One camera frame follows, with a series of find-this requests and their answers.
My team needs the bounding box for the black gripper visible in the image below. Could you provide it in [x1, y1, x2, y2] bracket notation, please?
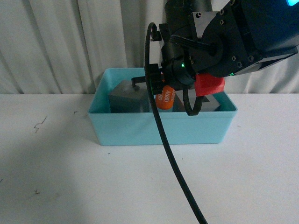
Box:
[131, 35, 195, 95]

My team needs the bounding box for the orange cylinder with white numbers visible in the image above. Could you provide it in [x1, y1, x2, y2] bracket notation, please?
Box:
[155, 85, 176, 110]

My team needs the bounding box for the gray solid block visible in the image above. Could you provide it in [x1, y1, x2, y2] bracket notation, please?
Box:
[108, 80, 150, 113]

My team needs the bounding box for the gray block with square hole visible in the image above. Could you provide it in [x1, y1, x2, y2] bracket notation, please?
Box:
[172, 90, 220, 112]

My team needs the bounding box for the blue plastic box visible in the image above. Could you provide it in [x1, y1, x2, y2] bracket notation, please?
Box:
[88, 68, 237, 146]

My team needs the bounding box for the white curtain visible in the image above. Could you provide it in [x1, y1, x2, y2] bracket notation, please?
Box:
[0, 0, 299, 94]

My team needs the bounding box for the red plastic mount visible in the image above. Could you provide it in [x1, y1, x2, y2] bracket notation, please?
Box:
[194, 73, 225, 97]

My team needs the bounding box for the black cable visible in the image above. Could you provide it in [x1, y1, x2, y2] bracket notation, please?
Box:
[143, 22, 208, 224]

